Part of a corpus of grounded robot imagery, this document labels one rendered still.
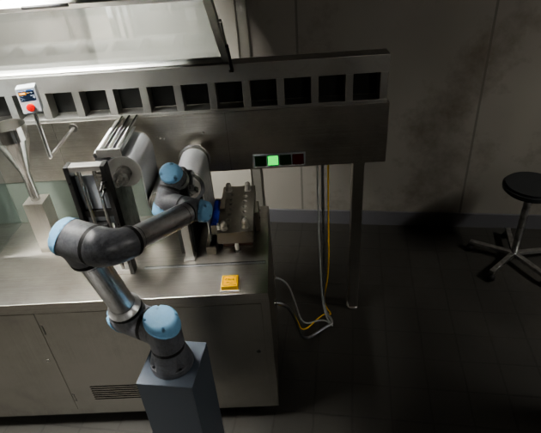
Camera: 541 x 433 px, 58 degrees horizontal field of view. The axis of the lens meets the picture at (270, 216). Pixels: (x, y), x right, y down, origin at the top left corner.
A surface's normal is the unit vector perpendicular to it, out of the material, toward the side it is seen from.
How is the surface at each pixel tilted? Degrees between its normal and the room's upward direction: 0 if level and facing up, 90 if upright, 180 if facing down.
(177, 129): 90
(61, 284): 0
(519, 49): 90
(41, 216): 90
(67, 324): 90
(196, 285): 0
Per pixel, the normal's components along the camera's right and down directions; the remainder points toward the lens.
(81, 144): 0.00, 0.56
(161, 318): 0.05, -0.79
